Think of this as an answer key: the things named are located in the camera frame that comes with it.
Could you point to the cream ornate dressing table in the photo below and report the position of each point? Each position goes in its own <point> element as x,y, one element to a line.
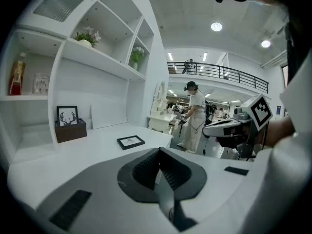
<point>159,121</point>

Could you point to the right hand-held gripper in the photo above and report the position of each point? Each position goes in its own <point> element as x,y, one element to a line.
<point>260,113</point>

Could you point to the black antler print picture frame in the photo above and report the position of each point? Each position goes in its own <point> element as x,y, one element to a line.
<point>67,117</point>

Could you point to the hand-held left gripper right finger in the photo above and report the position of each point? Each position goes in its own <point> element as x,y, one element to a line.
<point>178,174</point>

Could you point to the red packet on shelf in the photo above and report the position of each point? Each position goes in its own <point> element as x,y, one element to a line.
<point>17,77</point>

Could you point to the white pot with pale flowers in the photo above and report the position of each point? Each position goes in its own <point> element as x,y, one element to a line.
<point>85,42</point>

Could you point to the black metal railing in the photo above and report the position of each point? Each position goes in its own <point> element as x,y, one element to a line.
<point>219,70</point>

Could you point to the white vase with green plant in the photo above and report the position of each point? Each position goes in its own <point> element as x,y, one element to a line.
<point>136,56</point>

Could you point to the oval white framed mirror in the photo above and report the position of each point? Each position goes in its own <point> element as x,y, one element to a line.
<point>157,99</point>

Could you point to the round ceiling light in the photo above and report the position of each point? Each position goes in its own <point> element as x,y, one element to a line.
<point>216,26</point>
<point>265,44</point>

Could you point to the dark brown wooden box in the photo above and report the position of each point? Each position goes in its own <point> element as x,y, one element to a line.
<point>70,133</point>

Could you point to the white table top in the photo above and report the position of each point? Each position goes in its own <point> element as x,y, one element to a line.
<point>97,150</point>

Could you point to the white shelf unit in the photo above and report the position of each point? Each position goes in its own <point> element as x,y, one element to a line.
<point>73,55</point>

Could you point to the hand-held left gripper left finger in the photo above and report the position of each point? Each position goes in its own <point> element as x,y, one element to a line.
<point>143,172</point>

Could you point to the long ceiling light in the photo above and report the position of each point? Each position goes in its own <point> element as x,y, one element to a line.
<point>205,56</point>
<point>170,56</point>

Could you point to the small black picture frame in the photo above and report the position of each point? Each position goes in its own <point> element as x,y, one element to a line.
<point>130,142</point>

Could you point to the blue wall sign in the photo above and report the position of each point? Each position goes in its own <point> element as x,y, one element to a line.
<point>278,111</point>

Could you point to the white flat board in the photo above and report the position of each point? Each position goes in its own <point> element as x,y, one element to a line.
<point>109,116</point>

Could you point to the person's right forearm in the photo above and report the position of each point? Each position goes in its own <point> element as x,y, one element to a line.
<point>280,130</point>

